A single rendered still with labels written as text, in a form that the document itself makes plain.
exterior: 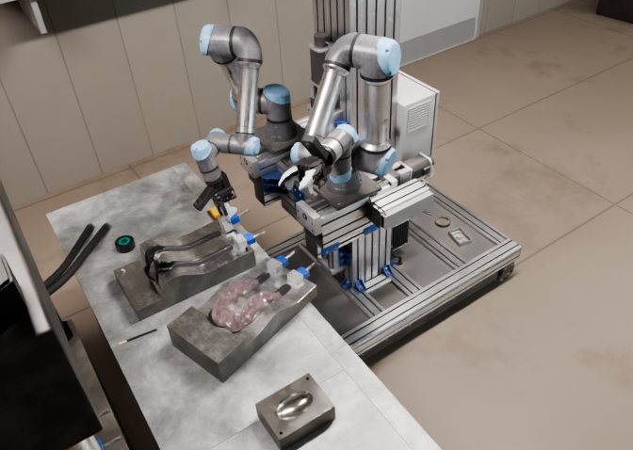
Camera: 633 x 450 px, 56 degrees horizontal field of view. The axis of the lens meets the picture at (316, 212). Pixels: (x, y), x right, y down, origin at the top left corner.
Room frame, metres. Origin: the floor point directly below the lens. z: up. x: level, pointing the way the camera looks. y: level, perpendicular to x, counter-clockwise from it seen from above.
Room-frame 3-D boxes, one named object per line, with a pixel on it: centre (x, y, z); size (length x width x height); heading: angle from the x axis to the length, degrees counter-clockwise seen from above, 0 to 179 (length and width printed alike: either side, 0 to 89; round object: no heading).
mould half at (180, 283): (1.72, 0.54, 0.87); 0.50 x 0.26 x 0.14; 121
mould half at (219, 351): (1.46, 0.28, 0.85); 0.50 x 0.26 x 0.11; 138
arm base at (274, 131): (2.36, 0.14, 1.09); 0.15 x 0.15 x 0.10
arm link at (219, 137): (2.00, 0.37, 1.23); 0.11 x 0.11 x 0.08; 74
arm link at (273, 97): (2.37, 0.15, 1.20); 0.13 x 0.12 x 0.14; 74
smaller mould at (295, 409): (1.04, 0.10, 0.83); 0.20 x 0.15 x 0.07; 121
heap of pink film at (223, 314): (1.47, 0.28, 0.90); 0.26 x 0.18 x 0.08; 138
